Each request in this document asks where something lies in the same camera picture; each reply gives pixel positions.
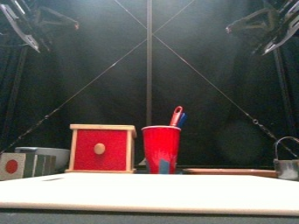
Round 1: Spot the toy sushi roll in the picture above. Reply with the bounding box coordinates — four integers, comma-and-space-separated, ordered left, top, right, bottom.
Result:
0, 152, 57, 182

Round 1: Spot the blue plastic utensil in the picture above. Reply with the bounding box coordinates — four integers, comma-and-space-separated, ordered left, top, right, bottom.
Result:
178, 112, 188, 129

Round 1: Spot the black backdrop cloth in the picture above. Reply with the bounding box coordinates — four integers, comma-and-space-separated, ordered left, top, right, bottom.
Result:
0, 0, 299, 173

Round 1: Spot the wooden tray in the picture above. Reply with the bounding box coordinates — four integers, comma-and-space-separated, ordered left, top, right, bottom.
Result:
182, 168, 279, 179

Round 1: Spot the red plastic cup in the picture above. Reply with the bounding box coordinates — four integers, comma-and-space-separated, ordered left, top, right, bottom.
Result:
140, 125, 183, 175

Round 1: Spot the red wooden box with knob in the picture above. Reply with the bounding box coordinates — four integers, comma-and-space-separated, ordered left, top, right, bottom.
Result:
64, 123, 137, 174

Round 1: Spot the blue tape piece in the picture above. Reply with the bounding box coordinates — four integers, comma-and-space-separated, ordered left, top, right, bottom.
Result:
156, 158, 172, 175

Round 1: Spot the white paper mat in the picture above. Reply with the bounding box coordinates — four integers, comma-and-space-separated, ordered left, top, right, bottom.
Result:
0, 172, 299, 217

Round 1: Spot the dark frame post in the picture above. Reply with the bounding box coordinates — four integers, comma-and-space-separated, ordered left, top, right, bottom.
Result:
1, 46, 29, 147
274, 48, 292, 138

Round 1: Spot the thin diagonal brace wire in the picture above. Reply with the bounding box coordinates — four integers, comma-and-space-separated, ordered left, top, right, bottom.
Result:
113, 0, 299, 160
0, 0, 196, 156

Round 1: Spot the grey vertical frame pole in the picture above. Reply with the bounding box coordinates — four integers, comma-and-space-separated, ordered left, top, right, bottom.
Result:
146, 0, 154, 126

